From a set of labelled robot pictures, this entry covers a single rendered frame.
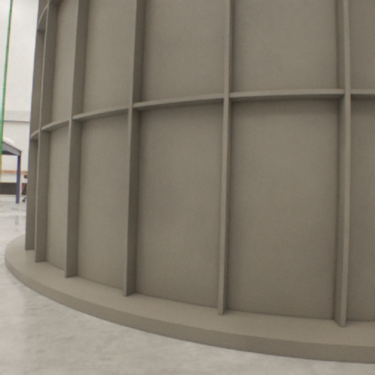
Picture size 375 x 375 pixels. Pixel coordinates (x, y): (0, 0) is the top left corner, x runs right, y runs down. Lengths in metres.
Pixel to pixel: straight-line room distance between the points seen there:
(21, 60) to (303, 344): 6.81
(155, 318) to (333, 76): 0.50
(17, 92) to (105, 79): 6.07
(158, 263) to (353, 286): 0.35
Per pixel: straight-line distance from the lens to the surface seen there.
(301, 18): 0.62
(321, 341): 0.50
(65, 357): 0.49
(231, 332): 0.50
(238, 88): 0.57
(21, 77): 6.85
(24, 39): 7.13
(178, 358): 0.47
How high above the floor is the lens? 0.23
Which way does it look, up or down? 1 degrees up
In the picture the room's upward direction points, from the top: 2 degrees clockwise
